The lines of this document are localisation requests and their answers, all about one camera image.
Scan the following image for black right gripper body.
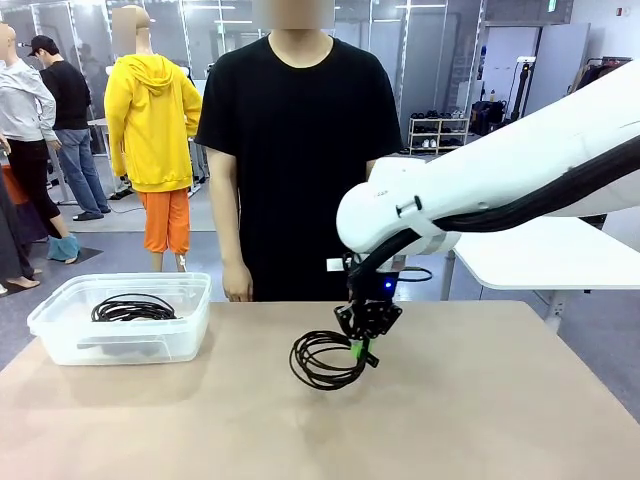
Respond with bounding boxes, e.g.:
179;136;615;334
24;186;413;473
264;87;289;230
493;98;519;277
347;269;401;304

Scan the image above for dark brown cable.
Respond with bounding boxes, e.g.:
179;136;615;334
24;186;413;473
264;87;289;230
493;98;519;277
288;329;380;391

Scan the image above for black USB cable coil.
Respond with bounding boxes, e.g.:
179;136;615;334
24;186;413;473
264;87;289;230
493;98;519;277
94;293;176;321

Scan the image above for person's right forearm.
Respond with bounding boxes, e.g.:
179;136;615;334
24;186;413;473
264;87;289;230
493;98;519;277
214;204;249;271

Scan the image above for person's right hand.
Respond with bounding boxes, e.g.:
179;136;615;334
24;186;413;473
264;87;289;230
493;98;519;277
222;264;255;303

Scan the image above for large white table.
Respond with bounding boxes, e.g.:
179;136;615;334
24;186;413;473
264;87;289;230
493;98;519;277
442;214;640;331

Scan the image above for person in black t-shirt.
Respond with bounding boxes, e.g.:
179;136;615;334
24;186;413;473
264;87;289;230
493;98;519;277
194;0;405;303

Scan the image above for white shoe rack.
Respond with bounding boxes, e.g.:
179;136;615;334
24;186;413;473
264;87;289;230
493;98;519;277
408;110;471;156

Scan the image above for black bags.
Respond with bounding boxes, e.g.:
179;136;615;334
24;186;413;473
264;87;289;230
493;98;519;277
470;99;511;136

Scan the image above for clear plastic storage box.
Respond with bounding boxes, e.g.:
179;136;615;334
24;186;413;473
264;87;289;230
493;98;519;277
27;272;214;366

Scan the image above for mannequin in yellow hoodie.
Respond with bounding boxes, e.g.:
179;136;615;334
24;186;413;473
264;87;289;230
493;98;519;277
103;4;204;274

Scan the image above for grey partition panel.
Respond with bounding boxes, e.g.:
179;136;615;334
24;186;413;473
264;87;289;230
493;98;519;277
514;22;592;114

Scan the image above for teal cloth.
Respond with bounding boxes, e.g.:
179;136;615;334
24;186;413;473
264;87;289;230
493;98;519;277
47;233;81;265

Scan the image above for clothes rack with coats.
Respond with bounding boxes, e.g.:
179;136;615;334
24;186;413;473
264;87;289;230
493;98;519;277
569;55;634;94

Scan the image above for mannequin in dark skirt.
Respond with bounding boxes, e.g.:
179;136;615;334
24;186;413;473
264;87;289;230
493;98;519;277
0;167;44;296

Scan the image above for orange object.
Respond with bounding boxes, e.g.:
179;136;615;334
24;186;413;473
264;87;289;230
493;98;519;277
0;164;29;206

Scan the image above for man with black cap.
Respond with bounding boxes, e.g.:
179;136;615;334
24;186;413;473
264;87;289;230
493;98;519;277
27;34;112;222

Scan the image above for mannequin in grey top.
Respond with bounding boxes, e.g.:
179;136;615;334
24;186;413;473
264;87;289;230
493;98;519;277
0;22;71;241

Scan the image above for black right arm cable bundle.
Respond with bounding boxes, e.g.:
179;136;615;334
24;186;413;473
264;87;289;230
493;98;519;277
347;144;640;301

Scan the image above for black tripod pole with camera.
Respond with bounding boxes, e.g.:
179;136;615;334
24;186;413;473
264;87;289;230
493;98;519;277
499;55;537;121

